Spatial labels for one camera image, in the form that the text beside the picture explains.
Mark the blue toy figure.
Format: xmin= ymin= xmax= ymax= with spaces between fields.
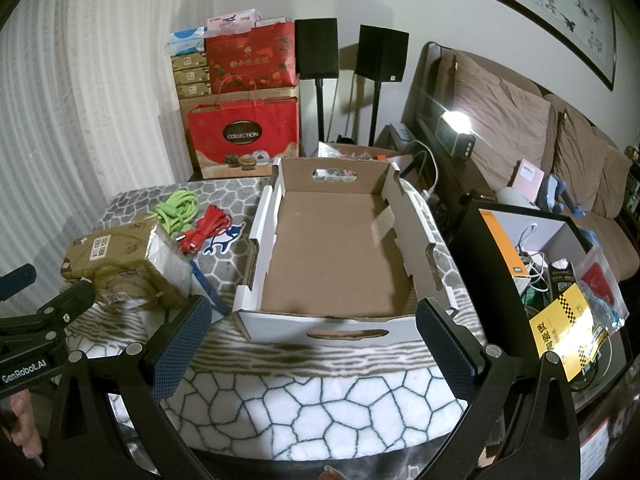
xmin=542 ymin=174 xmax=587 ymax=217

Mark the blue whale sticker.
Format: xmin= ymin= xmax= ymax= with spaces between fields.
xmin=202 ymin=222 xmax=246 ymax=257

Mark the white charger cable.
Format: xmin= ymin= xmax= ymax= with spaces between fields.
xmin=400 ymin=140 xmax=442 ymax=200

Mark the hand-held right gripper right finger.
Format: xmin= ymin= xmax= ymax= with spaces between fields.
xmin=416 ymin=298 xmax=597 ymax=480

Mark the blue flat strip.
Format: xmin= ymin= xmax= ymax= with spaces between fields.
xmin=189 ymin=257 xmax=232 ymax=317

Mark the black clock lamp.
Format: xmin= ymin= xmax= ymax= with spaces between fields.
xmin=437 ymin=112 xmax=476 ymax=160

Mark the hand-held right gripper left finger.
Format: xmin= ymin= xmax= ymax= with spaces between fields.
xmin=40 ymin=295 xmax=215 ymax=480

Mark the black storage box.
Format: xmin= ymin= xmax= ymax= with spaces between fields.
xmin=452 ymin=200 xmax=633 ymax=396

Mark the white cardboard tray box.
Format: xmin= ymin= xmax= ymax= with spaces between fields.
xmin=232 ymin=156 xmax=459 ymax=346

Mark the black tissue pack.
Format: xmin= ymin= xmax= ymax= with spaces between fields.
xmin=547 ymin=258 xmax=577 ymax=302

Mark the grey patterned blanket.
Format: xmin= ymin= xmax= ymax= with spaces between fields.
xmin=50 ymin=180 xmax=503 ymax=462

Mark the large gold tissue pack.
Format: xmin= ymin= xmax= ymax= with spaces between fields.
xmin=61 ymin=214 xmax=196 ymax=288

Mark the red floral gift bag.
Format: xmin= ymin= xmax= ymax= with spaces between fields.
xmin=205 ymin=22 xmax=301 ymax=96

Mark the small gold tissue pack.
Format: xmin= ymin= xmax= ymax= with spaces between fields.
xmin=92 ymin=267 xmax=192 ymax=314

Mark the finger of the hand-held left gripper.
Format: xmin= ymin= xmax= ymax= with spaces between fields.
xmin=0 ymin=264 xmax=37 ymax=303
xmin=27 ymin=280 xmax=96 ymax=333

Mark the pink small box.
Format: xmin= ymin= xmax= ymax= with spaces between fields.
xmin=514 ymin=158 xmax=545 ymax=202

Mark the large brown cushion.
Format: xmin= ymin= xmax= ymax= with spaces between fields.
xmin=452 ymin=51 xmax=553 ymax=186

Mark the pink tissue pack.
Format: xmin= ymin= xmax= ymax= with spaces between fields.
xmin=207 ymin=8 xmax=263 ymax=34

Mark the yellow checkered booklet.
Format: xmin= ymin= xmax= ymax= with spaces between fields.
xmin=529 ymin=282 xmax=608 ymax=382

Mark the blue white tissue pack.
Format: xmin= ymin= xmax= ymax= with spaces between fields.
xmin=167 ymin=27 xmax=208 ymax=57

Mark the brown sofa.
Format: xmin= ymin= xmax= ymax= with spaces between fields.
xmin=410 ymin=40 xmax=640 ymax=281

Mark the green cable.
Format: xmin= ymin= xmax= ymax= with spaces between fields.
xmin=152 ymin=190 xmax=201 ymax=241

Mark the framed ink painting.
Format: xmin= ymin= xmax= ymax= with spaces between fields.
xmin=421 ymin=0 xmax=617 ymax=92

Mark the red pouch in plastic bag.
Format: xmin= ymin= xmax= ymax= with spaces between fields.
xmin=575 ymin=245 xmax=629 ymax=332

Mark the red collection gift bag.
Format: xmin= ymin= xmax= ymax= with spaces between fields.
xmin=187 ymin=102 xmax=301 ymax=181

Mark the person's left hand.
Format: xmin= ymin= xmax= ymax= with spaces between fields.
xmin=0 ymin=391 xmax=44 ymax=462

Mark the orange white box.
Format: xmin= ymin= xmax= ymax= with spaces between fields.
xmin=480 ymin=209 xmax=532 ymax=282

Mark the white cables bundle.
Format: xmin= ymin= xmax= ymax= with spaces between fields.
xmin=517 ymin=225 xmax=551 ymax=292

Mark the red cable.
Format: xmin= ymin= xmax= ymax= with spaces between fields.
xmin=180 ymin=205 xmax=236 ymax=254

